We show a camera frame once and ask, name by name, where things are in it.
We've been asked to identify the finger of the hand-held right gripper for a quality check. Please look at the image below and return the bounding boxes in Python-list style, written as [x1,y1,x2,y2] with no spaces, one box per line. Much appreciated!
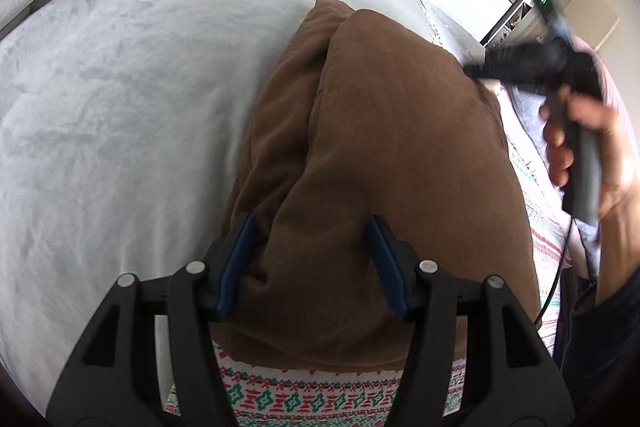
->
[462,42,548,85]

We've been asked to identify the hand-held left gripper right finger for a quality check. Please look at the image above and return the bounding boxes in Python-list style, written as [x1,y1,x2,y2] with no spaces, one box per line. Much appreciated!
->
[367,214,576,427]

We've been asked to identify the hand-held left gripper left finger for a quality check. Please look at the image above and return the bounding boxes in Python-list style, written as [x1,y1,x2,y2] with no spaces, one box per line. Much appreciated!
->
[45,212,258,427]

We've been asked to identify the brown coat with fur collar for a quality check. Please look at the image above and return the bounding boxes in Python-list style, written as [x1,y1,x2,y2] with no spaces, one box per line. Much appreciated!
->
[210,0,542,373]

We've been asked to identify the person's right forearm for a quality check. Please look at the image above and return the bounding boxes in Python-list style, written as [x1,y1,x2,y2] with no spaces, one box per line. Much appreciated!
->
[594,187,640,308]

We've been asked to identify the person's right hand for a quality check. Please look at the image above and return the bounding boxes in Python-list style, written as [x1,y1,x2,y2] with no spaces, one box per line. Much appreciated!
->
[539,86,640,220]

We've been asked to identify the patterned knit blanket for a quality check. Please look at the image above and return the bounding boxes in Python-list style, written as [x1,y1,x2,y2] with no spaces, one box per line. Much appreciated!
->
[165,142,573,427]

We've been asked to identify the light grey bed blanket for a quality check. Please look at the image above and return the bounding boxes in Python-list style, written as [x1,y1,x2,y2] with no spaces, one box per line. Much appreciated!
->
[0,0,486,403]

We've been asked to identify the person's dark trousers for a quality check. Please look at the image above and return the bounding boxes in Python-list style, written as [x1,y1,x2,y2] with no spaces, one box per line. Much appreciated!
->
[552,264,640,410]

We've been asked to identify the black cable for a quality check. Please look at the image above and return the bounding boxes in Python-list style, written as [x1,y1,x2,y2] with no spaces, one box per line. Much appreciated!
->
[531,214,576,325]

